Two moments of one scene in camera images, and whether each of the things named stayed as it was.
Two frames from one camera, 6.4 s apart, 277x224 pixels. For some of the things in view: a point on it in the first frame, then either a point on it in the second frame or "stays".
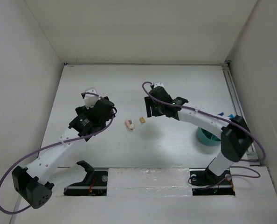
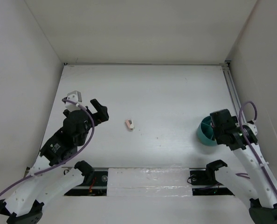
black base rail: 203,184 stays
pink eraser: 129,125 stays
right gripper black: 149,103 → 236,120
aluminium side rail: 236,105 stays
